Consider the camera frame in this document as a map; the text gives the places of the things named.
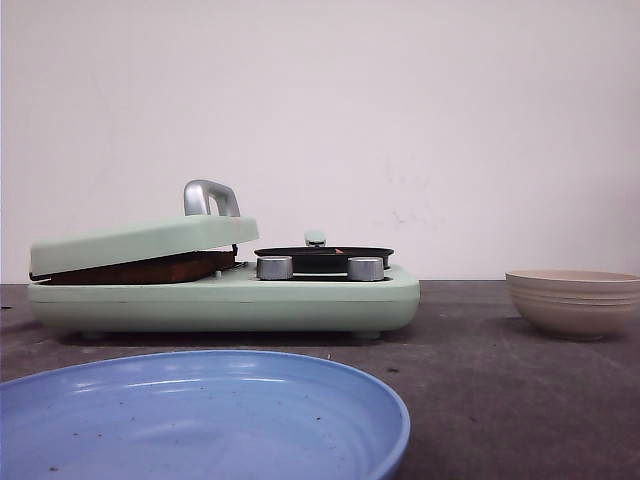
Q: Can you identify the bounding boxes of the mint green sandwich maker lid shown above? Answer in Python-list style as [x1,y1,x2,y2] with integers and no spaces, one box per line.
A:
[29,180,259,280]

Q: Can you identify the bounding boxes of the beige ribbed bowl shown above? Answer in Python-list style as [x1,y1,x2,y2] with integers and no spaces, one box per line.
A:
[505,269,639,340]

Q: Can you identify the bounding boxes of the mint green breakfast maker base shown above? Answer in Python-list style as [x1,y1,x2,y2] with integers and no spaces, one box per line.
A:
[27,263,420,338]

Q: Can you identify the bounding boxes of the right silver knob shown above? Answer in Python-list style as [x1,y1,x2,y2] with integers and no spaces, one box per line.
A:
[347,256,385,282]

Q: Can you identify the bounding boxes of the silver knob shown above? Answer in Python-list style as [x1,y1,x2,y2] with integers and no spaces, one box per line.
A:
[257,255,293,281]
[347,256,385,282]

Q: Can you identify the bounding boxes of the left silver knob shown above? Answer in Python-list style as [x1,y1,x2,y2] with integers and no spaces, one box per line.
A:
[257,255,293,281]

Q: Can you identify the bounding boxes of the blue plate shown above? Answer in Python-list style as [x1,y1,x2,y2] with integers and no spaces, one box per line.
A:
[1,350,411,479]

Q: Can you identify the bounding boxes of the black frying pan green handle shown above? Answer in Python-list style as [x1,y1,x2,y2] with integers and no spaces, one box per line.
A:
[254,231,394,274]

